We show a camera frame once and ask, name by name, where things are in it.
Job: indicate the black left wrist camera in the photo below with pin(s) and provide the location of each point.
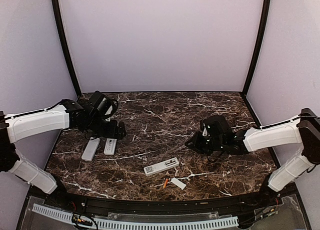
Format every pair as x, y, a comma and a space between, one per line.
100, 103

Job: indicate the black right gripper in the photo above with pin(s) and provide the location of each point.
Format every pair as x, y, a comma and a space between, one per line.
196, 142

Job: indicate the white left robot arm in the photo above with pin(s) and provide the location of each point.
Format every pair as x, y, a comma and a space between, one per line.
16, 129

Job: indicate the black right frame post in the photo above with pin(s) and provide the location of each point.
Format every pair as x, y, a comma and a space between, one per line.
257, 46

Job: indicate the white remote back side up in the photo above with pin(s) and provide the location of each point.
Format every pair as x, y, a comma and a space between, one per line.
90, 149

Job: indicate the orange battery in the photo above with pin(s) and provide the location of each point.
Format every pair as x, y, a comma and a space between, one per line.
165, 183

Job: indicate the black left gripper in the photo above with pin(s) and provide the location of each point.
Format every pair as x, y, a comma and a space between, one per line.
111, 133

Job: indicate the slim white remote with QR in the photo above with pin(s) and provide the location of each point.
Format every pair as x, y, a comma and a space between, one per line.
161, 166

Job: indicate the white remote with buttons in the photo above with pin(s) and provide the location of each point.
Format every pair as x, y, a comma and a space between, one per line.
110, 146

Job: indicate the black frame post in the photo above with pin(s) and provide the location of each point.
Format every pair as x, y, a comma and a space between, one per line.
257, 46
64, 46

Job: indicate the black left frame post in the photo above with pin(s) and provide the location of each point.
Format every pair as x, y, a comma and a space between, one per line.
64, 46

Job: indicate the white battery cover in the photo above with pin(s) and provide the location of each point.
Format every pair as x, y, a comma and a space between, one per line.
178, 183

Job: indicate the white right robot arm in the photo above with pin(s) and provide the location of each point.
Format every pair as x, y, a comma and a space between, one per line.
303, 129

